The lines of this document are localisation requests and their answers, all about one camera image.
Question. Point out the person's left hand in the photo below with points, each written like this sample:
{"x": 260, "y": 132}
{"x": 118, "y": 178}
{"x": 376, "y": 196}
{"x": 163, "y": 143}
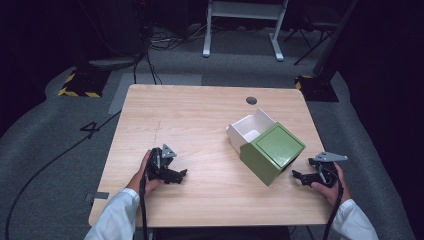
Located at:
{"x": 140, "y": 178}

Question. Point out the dark round table grommet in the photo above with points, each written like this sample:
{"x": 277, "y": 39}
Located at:
{"x": 251, "y": 100}

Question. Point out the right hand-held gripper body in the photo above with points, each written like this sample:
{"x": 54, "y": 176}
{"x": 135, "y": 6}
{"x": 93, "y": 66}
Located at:
{"x": 325, "y": 171}

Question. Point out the grey stand base plate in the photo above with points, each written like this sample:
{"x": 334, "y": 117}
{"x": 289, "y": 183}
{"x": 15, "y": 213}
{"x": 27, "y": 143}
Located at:
{"x": 115, "y": 62}

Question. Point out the black stand base striped edge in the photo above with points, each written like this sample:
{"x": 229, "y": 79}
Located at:
{"x": 85, "y": 83}
{"x": 316, "y": 88}

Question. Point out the black tripod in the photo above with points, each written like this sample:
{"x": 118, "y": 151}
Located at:
{"x": 311, "y": 41}

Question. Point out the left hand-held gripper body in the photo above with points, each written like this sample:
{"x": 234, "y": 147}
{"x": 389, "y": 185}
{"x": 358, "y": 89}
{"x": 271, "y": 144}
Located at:
{"x": 156, "y": 163}

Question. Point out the grey metal pole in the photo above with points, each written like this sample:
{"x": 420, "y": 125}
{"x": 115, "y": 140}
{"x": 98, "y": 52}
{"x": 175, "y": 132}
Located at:
{"x": 335, "y": 40}

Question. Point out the grey floor tape piece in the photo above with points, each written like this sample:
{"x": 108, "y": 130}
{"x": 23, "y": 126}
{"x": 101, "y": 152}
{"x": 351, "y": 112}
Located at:
{"x": 100, "y": 195}

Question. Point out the white desk frame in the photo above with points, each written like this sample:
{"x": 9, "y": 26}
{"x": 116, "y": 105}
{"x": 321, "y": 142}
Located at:
{"x": 245, "y": 11}

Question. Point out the white drawer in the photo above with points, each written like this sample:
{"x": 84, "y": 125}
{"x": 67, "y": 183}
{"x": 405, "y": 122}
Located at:
{"x": 248, "y": 130}

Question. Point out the person's right hand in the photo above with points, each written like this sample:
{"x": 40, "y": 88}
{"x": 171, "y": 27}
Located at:
{"x": 336, "y": 191}

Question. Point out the green drawer cabinet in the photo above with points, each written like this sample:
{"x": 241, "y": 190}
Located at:
{"x": 271, "y": 155}

